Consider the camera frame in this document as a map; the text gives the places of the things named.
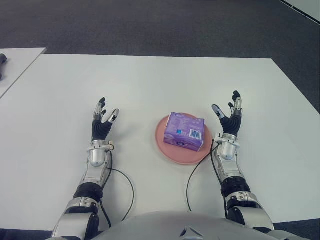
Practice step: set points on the silver robot torso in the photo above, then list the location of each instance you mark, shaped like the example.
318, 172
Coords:
160, 225

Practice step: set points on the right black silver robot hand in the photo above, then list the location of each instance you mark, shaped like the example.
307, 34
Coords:
231, 122

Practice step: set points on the black handheld device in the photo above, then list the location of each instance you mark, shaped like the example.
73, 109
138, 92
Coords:
2, 60

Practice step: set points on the purple tissue paper pack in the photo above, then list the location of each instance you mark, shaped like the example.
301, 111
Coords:
183, 131

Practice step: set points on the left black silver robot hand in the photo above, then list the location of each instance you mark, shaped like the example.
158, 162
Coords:
101, 128

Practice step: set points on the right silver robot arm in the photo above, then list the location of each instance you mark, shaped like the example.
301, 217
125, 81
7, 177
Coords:
231, 160

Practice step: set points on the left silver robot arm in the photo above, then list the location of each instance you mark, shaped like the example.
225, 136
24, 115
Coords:
96, 157

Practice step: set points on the pink round plate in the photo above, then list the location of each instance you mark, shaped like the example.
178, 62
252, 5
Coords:
182, 155

